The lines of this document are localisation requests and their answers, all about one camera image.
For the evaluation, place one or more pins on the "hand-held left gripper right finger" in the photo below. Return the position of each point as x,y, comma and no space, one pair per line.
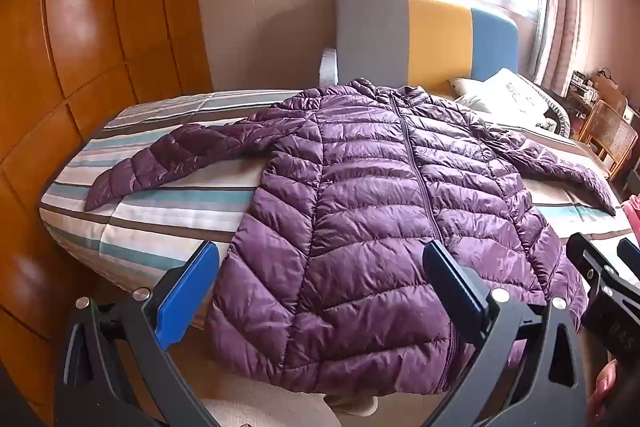
452,294

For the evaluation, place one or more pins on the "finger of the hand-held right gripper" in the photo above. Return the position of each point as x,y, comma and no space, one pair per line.
590,262
630,257

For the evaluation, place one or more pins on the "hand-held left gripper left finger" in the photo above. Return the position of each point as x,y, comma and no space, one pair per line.
190,287

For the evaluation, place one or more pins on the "purple down jacket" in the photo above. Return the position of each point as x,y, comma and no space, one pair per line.
360,207

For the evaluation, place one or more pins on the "person's right hand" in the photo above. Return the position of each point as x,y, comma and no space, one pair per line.
601,394

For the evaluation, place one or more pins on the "pink cloth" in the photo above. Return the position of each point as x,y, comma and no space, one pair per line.
632,212

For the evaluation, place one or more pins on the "rattan chair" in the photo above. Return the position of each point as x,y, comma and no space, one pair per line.
607,137

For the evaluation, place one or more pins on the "grey baby basket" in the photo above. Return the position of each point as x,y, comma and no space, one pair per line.
557,117

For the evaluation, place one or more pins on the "beige slipper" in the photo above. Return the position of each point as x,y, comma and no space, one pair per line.
350,406

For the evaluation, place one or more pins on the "desk clutter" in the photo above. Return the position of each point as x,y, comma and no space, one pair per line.
582,87

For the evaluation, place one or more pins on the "white printed pillow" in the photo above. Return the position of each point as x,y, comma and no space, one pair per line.
517,92

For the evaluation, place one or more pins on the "cream pillow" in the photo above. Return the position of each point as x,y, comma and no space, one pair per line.
465,94

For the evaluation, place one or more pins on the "wooden wardrobe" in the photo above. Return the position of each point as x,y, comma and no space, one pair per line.
75,57

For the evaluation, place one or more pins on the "grey yellow blue headboard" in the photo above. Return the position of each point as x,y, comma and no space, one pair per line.
435,37

